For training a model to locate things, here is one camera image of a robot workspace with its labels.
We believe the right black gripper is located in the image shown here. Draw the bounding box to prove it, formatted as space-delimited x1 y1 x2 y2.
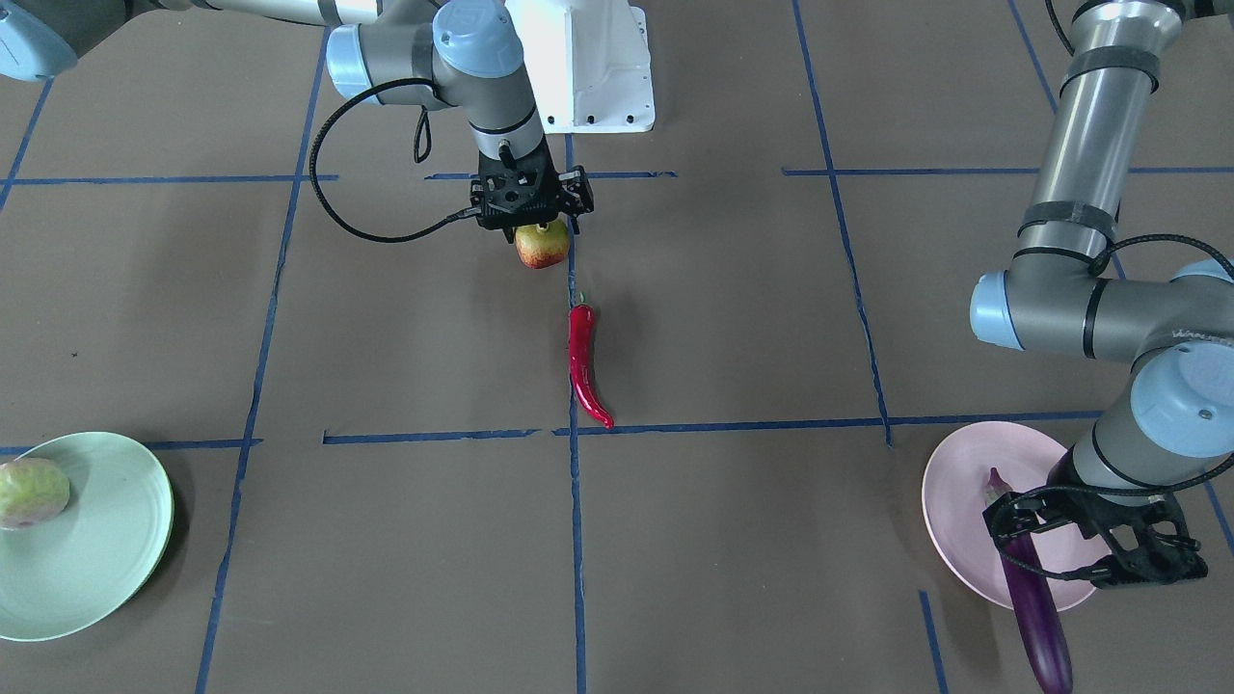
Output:
470 144 595 233

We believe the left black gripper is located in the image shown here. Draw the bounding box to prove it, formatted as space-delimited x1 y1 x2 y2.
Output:
1046 445 1191 541

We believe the purple eggplant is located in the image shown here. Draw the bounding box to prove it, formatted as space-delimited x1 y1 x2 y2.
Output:
982 468 1074 693

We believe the yellow green peach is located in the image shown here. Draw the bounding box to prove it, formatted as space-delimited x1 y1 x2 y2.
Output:
1 458 72 530

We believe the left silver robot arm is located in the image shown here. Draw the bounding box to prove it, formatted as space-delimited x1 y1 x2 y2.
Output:
970 1 1232 537

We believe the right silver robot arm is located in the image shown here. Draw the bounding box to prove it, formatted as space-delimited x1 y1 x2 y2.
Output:
1 1 594 243

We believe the red yellow pomegranate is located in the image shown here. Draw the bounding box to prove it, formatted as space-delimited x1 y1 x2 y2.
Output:
513 219 573 269

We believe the red chili pepper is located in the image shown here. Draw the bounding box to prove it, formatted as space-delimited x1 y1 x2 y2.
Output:
568 293 616 430

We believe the pink plate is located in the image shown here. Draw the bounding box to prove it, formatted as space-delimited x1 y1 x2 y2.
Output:
922 420 1114 612

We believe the green plate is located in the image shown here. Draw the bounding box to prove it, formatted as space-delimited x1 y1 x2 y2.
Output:
1 432 175 642

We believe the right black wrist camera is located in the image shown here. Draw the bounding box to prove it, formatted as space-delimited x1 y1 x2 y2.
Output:
469 173 566 231

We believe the black camera cable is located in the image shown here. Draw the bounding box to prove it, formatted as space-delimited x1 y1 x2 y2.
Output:
309 77 482 245
993 0 1234 579

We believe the white camera post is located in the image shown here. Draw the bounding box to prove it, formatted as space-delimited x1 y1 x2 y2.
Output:
505 1 656 135

